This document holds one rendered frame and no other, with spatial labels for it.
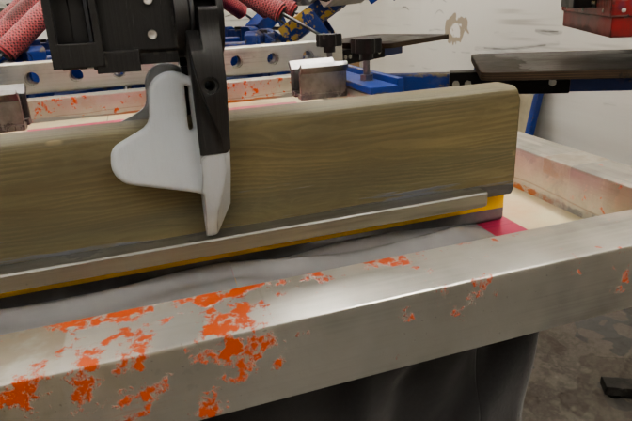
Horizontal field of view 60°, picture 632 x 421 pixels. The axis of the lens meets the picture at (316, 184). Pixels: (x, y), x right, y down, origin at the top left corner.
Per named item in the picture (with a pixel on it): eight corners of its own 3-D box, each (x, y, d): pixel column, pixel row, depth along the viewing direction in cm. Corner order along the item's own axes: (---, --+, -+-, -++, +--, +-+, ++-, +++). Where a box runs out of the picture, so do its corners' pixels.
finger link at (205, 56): (190, 151, 31) (169, -8, 29) (222, 148, 31) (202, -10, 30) (198, 159, 26) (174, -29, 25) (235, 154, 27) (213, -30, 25)
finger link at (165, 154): (126, 247, 30) (100, 78, 29) (232, 230, 32) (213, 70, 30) (124, 262, 27) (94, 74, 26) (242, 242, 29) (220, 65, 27)
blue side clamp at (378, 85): (403, 128, 76) (403, 77, 74) (371, 132, 75) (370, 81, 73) (331, 97, 103) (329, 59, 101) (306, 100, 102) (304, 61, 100)
